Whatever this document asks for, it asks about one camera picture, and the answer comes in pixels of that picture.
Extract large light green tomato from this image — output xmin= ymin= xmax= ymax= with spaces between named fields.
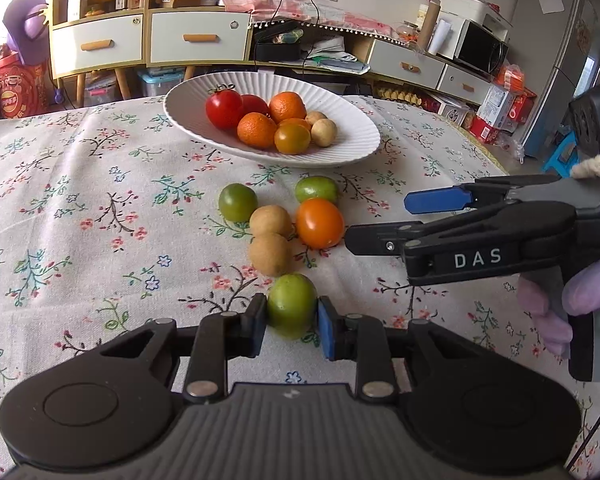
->
xmin=267 ymin=273 xmax=318 ymax=341

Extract round red tomato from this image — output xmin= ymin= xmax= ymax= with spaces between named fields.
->
xmin=240 ymin=94 xmax=271 ymax=117

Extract cardboard tube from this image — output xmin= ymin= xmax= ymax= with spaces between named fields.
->
xmin=416 ymin=1 xmax=441 ymax=51

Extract black microwave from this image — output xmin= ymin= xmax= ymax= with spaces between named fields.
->
xmin=452 ymin=19 xmax=509 ymax=81

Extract black power cable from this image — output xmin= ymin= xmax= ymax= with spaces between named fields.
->
xmin=252 ymin=0 xmax=313 ymax=68

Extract egg tray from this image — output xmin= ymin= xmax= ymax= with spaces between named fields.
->
xmin=377 ymin=85 xmax=423 ymax=106

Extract loose papers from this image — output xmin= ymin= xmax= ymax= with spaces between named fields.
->
xmin=305 ymin=37 xmax=371 ymax=71

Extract person's right hand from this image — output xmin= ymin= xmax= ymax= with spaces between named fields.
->
xmin=517 ymin=255 xmax=600 ymax=359

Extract yellow-orange tomato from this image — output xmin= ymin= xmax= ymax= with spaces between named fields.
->
xmin=273 ymin=123 xmax=312 ymax=156

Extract silver refrigerator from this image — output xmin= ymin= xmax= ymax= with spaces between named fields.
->
xmin=510 ymin=0 xmax=600 ymax=158

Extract red tomato with stem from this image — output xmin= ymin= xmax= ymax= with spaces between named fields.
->
xmin=205 ymin=85 xmax=245 ymax=131

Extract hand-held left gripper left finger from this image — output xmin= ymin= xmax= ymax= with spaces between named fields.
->
xmin=100 ymin=294 xmax=268 ymax=404

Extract white appliance box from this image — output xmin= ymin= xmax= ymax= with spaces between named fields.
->
xmin=437 ymin=0 xmax=501 ymax=28

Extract black box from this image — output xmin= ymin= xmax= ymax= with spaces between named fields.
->
xmin=255 ymin=22 xmax=303 ymax=63

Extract pink patterned cloth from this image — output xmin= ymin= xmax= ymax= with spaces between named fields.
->
xmin=215 ymin=0 xmax=411 ymax=41

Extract large orange tomato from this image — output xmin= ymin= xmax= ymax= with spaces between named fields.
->
xmin=295 ymin=198 xmax=345 ymax=250

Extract red box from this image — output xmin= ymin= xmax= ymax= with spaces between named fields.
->
xmin=510 ymin=95 xmax=535 ymax=126

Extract white and blue box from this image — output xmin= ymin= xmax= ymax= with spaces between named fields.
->
xmin=477 ymin=84 xmax=513 ymax=133

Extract person's right forearm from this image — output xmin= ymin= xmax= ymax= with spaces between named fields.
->
xmin=570 ymin=154 xmax=600 ymax=178

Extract red bucket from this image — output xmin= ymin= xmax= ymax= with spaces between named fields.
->
xmin=0 ymin=57 xmax=51 ymax=118

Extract white drawer with wooden handle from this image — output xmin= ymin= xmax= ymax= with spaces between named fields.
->
xmin=52 ymin=14 xmax=144 ymax=78
xmin=150 ymin=10 xmax=251 ymax=63

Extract orange mandarin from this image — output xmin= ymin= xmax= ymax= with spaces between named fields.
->
xmin=237 ymin=111 xmax=279 ymax=149
xmin=269 ymin=91 xmax=308 ymax=124

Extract dark ribbed object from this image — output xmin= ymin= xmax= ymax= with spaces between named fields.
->
xmin=569 ymin=77 xmax=600 ymax=158

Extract low white cabinet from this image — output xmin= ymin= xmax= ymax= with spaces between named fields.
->
xmin=367 ymin=37 xmax=496 ymax=106

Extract dark green tomato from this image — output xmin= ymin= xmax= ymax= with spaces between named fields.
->
xmin=218 ymin=183 xmax=259 ymax=223

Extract clear plastic storage bin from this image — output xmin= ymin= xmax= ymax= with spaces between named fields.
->
xmin=139 ymin=67 xmax=186 ymax=97

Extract orange package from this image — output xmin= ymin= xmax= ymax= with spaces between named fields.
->
xmin=497 ymin=65 xmax=523 ymax=91

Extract white ribbed plate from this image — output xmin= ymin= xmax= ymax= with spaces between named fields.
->
xmin=162 ymin=72 xmax=382 ymax=168

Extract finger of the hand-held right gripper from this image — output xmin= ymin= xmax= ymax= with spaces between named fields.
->
xmin=404 ymin=175 xmax=561 ymax=215
xmin=345 ymin=200 xmax=577 ymax=287

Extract blue stool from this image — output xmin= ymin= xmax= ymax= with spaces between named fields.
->
xmin=542 ymin=130 xmax=581 ymax=173

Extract purple plush toy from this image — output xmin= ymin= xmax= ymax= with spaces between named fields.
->
xmin=2 ymin=0 xmax=51 ymax=66

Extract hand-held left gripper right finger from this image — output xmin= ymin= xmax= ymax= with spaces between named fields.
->
xmin=317 ymin=297 xmax=486 ymax=403

